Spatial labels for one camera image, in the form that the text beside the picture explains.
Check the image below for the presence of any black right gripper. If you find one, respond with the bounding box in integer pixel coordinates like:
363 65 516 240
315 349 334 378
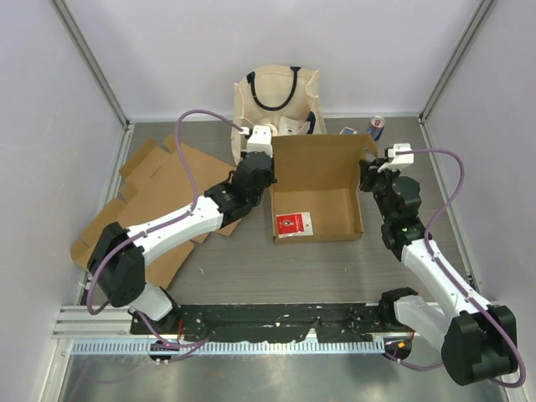
358 157 400 223

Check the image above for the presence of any brown cardboard box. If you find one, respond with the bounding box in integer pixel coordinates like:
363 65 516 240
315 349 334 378
271 134 378 244

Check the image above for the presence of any white red packet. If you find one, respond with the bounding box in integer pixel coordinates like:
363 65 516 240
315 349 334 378
276 212 314 239

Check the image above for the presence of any spare cardboard blank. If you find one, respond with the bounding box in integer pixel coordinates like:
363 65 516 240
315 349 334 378
70 134 234 289

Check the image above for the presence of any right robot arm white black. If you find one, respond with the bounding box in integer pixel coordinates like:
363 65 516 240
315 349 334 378
359 158 519 385

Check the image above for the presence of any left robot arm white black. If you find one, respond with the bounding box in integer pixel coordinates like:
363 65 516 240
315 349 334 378
87 152 276 334

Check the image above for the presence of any white box in bag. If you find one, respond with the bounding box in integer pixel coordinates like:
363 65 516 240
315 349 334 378
278 116 300 137

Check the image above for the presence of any tape roll in bag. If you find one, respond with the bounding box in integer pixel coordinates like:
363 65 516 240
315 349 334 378
259 118 277 131

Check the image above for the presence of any silver blue drink can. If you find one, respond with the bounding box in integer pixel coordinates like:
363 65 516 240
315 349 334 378
366 116 386 142

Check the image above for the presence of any beige canvas tote bag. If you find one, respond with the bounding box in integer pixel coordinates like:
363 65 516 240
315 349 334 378
231 64 328 164

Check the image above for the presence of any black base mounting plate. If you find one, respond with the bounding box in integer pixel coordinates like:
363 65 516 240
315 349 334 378
150 303 410 343

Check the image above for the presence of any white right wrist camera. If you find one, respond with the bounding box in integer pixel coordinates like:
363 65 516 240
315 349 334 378
378 143 415 172

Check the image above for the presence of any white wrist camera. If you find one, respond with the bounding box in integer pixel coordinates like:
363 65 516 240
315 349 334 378
378 143 415 172
239 125 273 157

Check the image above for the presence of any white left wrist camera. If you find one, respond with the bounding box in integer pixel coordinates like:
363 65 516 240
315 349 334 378
239 125 273 157

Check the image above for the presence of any white slotted cable duct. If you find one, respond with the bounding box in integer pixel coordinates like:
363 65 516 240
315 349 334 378
70 338 385 356

